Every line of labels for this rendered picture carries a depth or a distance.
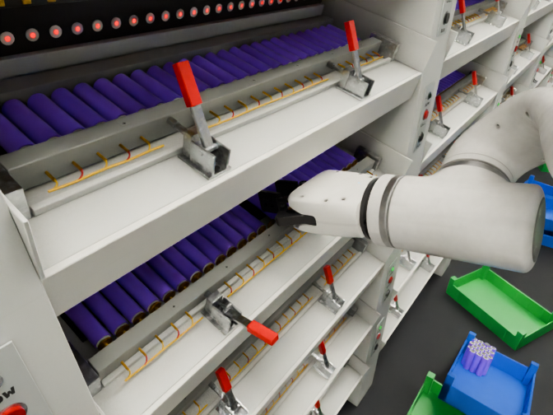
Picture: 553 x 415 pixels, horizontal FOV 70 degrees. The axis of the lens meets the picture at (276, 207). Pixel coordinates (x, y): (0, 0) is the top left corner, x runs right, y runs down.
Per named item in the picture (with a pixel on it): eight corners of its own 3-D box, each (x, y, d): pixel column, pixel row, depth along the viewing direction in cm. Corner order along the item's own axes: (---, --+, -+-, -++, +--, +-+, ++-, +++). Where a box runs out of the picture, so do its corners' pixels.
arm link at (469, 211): (411, 154, 45) (379, 216, 41) (551, 159, 36) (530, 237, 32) (425, 204, 50) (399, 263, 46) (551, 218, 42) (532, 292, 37)
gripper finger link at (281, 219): (342, 207, 48) (324, 193, 53) (282, 226, 47) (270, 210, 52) (344, 216, 49) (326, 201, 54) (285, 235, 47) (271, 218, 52)
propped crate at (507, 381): (461, 350, 132) (470, 330, 130) (529, 384, 122) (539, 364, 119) (437, 397, 108) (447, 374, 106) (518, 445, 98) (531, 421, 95)
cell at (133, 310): (110, 281, 47) (146, 317, 44) (96, 290, 45) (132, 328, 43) (109, 272, 45) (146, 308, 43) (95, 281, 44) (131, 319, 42)
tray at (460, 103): (489, 105, 124) (516, 62, 114) (411, 180, 84) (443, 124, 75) (431, 76, 131) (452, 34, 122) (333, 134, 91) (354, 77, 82)
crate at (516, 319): (553, 328, 140) (562, 313, 135) (514, 351, 132) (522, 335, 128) (481, 276, 162) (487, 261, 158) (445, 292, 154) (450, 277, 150)
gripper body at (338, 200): (401, 164, 48) (325, 160, 56) (361, 199, 42) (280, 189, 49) (406, 218, 51) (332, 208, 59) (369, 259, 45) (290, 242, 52)
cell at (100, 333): (77, 301, 44) (113, 341, 42) (61, 311, 43) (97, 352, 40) (75, 292, 43) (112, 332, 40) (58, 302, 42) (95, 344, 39)
